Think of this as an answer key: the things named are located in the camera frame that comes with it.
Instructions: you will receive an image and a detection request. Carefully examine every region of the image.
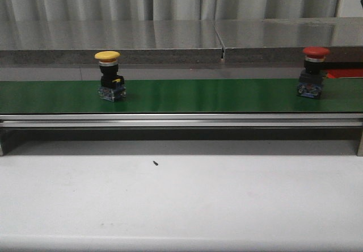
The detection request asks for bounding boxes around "yellow mushroom push button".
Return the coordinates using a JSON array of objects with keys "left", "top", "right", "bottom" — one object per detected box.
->
[{"left": 94, "top": 51, "right": 126, "bottom": 102}]

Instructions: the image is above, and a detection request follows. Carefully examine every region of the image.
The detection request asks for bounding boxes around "right grey stone slab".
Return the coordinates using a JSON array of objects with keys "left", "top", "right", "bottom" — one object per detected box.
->
[{"left": 215, "top": 18, "right": 362, "bottom": 65}]

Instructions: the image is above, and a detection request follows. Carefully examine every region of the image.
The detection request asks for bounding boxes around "grey stone slab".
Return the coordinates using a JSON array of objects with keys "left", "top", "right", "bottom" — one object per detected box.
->
[
  {"left": 215, "top": 18, "right": 362, "bottom": 65},
  {"left": 1, "top": 20, "right": 223, "bottom": 66}
]

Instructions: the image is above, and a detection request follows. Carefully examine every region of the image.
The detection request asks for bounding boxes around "red mushroom push button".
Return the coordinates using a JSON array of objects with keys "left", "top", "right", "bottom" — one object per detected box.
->
[{"left": 297, "top": 47, "right": 330, "bottom": 99}]

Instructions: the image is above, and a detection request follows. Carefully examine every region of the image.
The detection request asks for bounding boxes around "red plastic tray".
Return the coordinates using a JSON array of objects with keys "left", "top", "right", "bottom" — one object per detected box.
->
[{"left": 327, "top": 69, "right": 363, "bottom": 78}]

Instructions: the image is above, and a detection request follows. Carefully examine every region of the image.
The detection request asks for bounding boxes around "green conveyor belt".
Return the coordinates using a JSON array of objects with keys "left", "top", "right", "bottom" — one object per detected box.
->
[{"left": 1, "top": 78, "right": 362, "bottom": 114}]

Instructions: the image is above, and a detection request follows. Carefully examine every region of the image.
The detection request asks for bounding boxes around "left grey stone slab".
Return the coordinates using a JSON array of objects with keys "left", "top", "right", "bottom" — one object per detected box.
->
[{"left": 1, "top": 20, "right": 223, "bottom": 66}]

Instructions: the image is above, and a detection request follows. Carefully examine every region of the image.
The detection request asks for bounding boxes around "right steel conveyor leg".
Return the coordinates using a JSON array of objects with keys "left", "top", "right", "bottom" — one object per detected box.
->
[{"left": 353, "top": 128, "right": 363, "bottom": 157}]

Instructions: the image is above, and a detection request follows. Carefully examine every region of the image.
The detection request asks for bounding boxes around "aluminium conveyor frame rail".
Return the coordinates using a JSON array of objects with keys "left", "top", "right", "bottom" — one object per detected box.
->
[{"left": 1, "top": 112, "right": 362, "bottom": 128}]

